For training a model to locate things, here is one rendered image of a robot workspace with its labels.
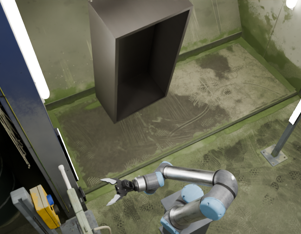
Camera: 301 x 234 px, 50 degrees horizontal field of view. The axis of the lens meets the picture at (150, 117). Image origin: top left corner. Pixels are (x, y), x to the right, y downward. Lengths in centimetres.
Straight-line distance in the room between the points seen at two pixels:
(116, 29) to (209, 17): 237
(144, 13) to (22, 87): 93
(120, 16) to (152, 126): 166
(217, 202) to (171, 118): 209
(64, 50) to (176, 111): 138
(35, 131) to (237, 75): 280
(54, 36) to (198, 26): 175
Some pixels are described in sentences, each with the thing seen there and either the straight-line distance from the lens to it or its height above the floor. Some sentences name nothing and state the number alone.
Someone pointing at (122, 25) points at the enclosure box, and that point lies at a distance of 208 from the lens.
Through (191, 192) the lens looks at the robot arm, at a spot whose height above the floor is 91.
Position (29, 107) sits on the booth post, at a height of 160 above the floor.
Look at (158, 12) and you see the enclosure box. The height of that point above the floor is 165.
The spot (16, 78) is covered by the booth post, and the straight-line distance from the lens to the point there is 163.
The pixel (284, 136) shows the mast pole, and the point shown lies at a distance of 327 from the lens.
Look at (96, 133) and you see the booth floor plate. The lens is 349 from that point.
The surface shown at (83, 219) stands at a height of 115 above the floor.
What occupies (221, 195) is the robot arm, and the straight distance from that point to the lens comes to 161.
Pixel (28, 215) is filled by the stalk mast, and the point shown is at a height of 149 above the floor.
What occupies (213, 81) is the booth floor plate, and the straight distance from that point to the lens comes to 399.
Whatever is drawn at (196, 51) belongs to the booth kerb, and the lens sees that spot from 424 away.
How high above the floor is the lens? 291
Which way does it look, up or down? 53 degrees down
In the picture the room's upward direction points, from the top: straight up
